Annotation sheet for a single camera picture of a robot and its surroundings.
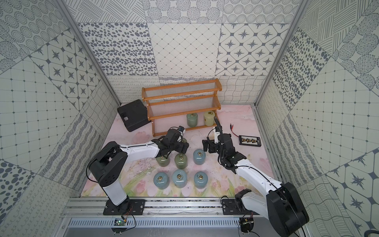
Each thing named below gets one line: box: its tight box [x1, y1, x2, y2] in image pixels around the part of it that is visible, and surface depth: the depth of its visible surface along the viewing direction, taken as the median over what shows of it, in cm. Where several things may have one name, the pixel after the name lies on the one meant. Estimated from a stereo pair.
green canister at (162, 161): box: [155, 155, 171, 167], surface depth 88 cm
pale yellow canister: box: [203, 110, 216, 127], surface depth 103 cm
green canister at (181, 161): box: [174, 153, 189, 170], surface depth 85 cm
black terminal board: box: [238, 135, 262, 147], surface depth 100 cm
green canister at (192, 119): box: [186, 113, 199, 128], surface depth 104 cm
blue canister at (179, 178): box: [171, 168, 188, 189], surface depth 78 cm
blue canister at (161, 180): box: [153, 171, 170, 190], surface depth 78 cm
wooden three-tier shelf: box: [141, 78, 223, 137], surface depth 103 cm
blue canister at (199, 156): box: [192, 149, 207, 166], surface depth 87 cm
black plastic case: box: [116, 99, 152, 132], surface depth 112 cm
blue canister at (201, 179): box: [193, 170, 209, 190], surface depth 78 cm
